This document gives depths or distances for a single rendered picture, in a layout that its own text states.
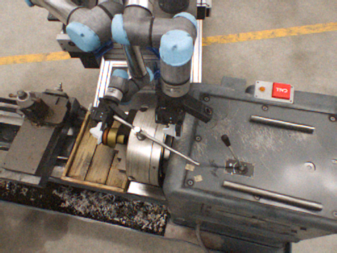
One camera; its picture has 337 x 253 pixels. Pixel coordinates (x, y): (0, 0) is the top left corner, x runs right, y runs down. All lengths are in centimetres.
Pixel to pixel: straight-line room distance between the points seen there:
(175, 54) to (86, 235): 180
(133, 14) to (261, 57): 217
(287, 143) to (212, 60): 185
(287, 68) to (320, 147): 184
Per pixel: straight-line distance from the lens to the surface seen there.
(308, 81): 281
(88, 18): 110
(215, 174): 93
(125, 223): 162
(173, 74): 68
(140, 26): 76
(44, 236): 238
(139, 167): 103
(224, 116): 101
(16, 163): 145
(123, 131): 114
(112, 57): 175
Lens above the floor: 214
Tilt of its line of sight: 64 degrees down
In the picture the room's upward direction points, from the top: 7 degrees counter-clockwise
